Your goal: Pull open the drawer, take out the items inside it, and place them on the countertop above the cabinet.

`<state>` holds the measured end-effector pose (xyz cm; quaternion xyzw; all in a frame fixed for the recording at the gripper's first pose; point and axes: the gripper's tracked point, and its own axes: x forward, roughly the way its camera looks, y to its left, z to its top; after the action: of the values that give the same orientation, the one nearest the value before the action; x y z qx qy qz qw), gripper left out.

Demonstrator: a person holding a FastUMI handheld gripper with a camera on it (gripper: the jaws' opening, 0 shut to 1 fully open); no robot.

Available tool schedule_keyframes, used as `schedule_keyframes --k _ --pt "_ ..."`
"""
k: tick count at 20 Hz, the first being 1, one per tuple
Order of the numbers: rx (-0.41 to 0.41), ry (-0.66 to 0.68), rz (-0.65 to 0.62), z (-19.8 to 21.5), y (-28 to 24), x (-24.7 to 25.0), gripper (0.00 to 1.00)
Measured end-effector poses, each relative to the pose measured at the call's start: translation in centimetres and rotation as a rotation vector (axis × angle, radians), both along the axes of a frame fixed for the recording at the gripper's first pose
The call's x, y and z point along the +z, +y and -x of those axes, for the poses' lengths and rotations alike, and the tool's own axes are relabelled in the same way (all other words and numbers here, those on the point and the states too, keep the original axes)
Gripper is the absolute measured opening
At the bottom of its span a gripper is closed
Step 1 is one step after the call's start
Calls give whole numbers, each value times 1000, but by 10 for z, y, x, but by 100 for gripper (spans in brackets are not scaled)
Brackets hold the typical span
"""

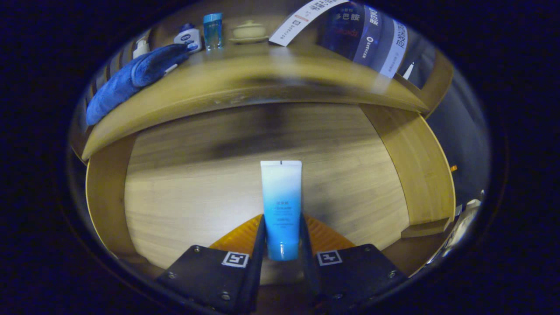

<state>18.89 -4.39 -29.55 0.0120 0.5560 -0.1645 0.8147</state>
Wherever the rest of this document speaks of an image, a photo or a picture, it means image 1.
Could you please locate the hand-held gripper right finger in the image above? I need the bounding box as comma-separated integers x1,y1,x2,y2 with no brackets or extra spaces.
299,213,408,309

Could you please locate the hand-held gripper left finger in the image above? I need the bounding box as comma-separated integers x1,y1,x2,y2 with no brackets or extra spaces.
155,213,267,313

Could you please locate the wooden drawer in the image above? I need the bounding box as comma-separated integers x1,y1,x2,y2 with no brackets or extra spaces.
85,101,456,285

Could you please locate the blue and white tube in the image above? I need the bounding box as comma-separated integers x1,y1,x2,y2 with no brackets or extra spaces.
260,160,303,262

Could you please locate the wooden countertop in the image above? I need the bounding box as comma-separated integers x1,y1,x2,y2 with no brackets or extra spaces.
81,42,431,161

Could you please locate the wooden cabinet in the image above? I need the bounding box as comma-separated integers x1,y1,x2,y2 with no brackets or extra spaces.
70,0,455,165

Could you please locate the black backdrop cloth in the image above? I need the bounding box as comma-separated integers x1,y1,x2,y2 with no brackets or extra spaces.
422,61,491,210

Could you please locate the rolled blue towel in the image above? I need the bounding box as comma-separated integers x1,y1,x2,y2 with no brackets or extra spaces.
85,43,189,126

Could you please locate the light purple book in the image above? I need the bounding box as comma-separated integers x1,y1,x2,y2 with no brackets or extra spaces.
378,17,409,79

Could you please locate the white bottle with blue cap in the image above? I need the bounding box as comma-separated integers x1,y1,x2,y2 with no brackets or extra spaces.
174,23,203,54

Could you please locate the white pump bottle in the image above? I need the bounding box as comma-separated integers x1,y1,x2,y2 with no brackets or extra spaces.
133,36,150,60

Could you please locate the clear blue bottle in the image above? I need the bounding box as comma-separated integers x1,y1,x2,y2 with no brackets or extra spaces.
203,12,224,51

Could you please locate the dark blue book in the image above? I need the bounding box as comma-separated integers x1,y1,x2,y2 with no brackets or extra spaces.
316,1,383,67

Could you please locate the beige lidded teacup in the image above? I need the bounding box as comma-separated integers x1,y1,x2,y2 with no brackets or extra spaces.
228,20,270,44

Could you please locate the white book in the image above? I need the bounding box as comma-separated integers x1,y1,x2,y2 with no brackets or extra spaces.
268,0,350,47

